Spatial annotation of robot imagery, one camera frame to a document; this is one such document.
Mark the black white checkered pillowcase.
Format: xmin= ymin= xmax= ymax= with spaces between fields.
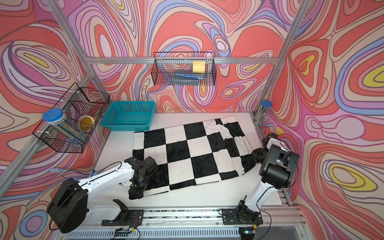
xmin=133 ymin=116 xmax=259 ymax=197

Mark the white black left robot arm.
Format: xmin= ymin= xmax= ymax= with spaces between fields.
xmin=47 ymin=157 xmax=158 ymax=234

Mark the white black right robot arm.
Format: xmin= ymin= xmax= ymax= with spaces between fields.
xmin=235 ymin=133 xmax=300 ymax=225

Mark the yellow tape roll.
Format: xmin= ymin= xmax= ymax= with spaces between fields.
xmin=78 ymin=115 xmax=95 ymax=133

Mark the clear tube of pencils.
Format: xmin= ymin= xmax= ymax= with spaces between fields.
xmin=255 ymin=100 xmax=272 ymax=125

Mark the teal plastic basket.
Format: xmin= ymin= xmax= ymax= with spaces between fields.
xmin=101 ymin=101 xmax=155 ymax=132

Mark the blue marker pen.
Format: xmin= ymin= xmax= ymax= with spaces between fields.
xmin=174 ymin=72 xmax=205 ymax=81

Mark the yellow sticky note pad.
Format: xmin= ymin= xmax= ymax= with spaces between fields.
xmin=193 ymin=61 xmax=206 ymax=74

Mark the blue lidded jar of straws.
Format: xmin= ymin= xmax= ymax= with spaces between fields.
xmin=42 ymin=108 xmax=87 ymax=145

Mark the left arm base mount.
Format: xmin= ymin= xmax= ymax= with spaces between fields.
xmin=102 ymin=199 xmax=144 ymax=227

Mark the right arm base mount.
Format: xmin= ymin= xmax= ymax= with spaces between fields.
xmin=218 ymin=197 xmax=263 ymax=227

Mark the black wire basket left wall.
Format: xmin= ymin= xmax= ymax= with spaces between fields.
xmin=33 ymin=83 xmax=110 ymax=153

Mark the black wire basket wall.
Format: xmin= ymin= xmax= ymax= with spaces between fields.
xmin=151 ymin=51 xmax=217 ymax=86
xmin=33 ymin=83 xmax=110 ymax=153

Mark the aluminium front rail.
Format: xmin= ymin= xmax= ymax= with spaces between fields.
xmin=55 ymin=206 xmax=313 ymax=240

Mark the black wire basket back wall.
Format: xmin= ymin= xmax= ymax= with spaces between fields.
xmin=151 ymin=51 xmax=217 ymax=86

